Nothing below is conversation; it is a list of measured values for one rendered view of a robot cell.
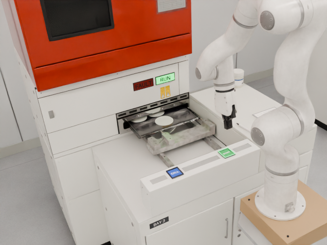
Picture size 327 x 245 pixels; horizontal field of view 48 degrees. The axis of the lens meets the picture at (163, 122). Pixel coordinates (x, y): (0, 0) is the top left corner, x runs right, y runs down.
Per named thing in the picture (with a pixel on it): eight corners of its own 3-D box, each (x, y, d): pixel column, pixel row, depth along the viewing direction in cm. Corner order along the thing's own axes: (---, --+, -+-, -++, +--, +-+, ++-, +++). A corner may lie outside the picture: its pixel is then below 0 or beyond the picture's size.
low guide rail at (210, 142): (181, 120, 215) (180, 116, 213) (184, 119, 216) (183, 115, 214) (232, 166, 176) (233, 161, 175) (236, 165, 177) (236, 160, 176)
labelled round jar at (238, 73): (228, 84, 219) (228, 70, 214) (238, 81, 221) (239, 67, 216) (235, 89, 213) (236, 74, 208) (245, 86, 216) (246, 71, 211)
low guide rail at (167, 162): (138, 134, 205) (138, 129, 204) (142, 133, 206) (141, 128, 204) (184, 185, 167) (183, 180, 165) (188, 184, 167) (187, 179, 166)
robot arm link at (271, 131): (306, 166, 132) (312, 109, 120) (267, 188, 125) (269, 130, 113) (281, 151, 142) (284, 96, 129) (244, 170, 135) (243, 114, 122)
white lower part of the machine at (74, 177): (55, 196, 287) (29, 104, 244) (150, 162, 317) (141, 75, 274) (81, 263, 232) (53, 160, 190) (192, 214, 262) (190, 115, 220)
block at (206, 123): (201, 124, 199) (201, 119, 197) (207, 122, 200) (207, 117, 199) (209, 131, 193) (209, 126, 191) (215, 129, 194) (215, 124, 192)
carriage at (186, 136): (146, 148, 188) (146, 143, 187) (207, 127, 202) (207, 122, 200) (153, 155, 182) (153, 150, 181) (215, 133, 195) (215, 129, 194)
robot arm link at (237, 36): (224, 32, 117) (199, 88, 143) (264, 23, 122) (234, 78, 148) (210, 13, 121) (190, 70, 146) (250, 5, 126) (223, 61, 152)
